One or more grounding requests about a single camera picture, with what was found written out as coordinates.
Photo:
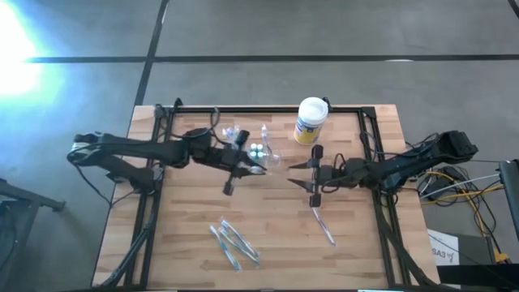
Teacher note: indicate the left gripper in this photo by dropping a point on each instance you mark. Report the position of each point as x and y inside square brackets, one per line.
[231, 160]

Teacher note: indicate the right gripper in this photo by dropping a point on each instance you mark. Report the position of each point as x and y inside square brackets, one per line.
[326, 176]

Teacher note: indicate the blue toothbrush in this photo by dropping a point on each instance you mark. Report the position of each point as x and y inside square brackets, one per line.
[239, 248]
[227, 131]
[260, 172]
[240, 237]
[225, 248]
[232, 130]
[235, 136]

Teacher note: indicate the clear acrylic organizer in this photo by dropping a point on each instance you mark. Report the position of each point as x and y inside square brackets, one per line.
[273, 162]

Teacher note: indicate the maroon toothbrush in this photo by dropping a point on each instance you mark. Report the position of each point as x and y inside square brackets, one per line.
[264, 131]

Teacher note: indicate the purple toothbrush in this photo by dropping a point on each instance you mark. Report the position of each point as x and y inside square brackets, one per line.
[323, 226]

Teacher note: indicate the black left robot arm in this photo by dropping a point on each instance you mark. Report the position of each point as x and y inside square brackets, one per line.
[142, 147]

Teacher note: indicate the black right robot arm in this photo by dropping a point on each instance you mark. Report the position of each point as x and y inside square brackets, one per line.
[405, 166]

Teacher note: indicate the yellow wipes canister white lid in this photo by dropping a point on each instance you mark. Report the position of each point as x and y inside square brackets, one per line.
[310, 130]

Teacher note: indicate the black power adapter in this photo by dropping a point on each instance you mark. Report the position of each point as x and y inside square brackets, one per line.
[442, 182]

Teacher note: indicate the white paper sheet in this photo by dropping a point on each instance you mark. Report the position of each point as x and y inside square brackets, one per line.
[442, 243]

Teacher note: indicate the grey box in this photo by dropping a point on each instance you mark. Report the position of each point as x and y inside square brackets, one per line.
[474, 249]

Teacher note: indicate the black case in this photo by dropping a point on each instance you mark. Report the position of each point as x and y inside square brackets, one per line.
[478, 277]

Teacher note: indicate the black metal stand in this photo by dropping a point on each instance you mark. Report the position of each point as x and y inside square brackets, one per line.
[24, 194]

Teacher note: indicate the black aluminium table frame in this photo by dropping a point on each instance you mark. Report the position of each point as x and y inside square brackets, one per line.
[275, 109]

